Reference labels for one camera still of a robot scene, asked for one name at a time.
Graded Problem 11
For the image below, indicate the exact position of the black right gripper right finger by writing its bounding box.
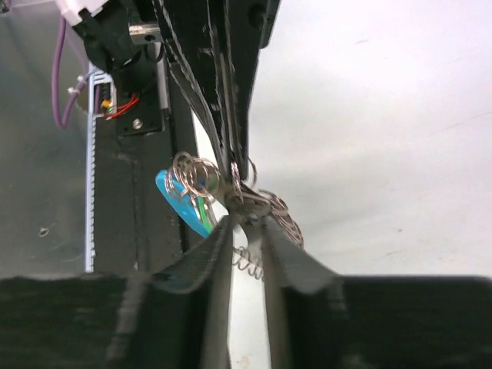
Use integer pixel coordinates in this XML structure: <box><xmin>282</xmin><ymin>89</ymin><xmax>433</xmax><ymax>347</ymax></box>
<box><xmin>261</xmin><ymin>217</ymin><xmax>491</xmax><ymax>368</ymax></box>

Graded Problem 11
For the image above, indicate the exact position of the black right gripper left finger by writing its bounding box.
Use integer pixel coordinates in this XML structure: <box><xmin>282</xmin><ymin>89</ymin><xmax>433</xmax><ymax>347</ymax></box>
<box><xmin>1</xmin><ymin>216</ymin><xmax>234</xmax><ymax>368</ymax></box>

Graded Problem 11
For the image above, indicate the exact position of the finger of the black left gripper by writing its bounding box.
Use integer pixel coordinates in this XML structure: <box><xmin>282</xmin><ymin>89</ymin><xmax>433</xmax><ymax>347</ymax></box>
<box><xmin>207</xmin><ymin>0</ymin><xmax>281</xmax><ymax>180</ymax></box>
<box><xmin>152</xmin><ymin>1</ymin><xmax>232</xmax><ymax>181</ymax></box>

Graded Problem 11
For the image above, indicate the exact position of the green key tag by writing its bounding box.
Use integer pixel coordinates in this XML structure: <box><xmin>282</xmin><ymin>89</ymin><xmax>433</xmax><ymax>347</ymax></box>
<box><xmin>195</xmin><ymin>197</ymin><xmax>217</xmax><ymax>234</ymax></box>

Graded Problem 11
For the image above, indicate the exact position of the large metal keyring blue handle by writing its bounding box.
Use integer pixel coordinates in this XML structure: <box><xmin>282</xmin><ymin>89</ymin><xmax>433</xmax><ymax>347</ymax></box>
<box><xmin>155</xmin><ymin>151</ymin><xmax>304</xmax><ymax>281</ymax></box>

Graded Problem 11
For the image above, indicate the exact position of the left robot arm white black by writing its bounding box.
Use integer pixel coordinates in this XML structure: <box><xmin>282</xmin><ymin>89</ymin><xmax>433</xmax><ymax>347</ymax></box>
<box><xmin>65</xmin><ymin>0</ymin><xmax>279</xmax><ymax>179</ymax></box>

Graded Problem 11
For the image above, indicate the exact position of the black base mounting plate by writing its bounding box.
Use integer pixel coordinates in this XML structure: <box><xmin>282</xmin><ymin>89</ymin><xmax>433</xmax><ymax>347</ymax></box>
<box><xmin>91</xmin><ymin>57</ymin><xmax>201</xmax><ymax>276</ymax></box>

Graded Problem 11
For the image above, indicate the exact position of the grey slotted cable duct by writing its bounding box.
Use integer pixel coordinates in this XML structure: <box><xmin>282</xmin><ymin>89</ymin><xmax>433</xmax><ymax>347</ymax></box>
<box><xmin>84</xmin><ymin>63</ymin><xmax>112</xmax><ymax>272</ymax></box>

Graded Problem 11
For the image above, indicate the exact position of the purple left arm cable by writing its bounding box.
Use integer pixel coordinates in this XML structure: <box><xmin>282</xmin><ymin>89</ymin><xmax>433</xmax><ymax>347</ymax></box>
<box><xmin>51</xmin><ymin>15</ymin><xmax>105</xmax><ymax>130</ymax></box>

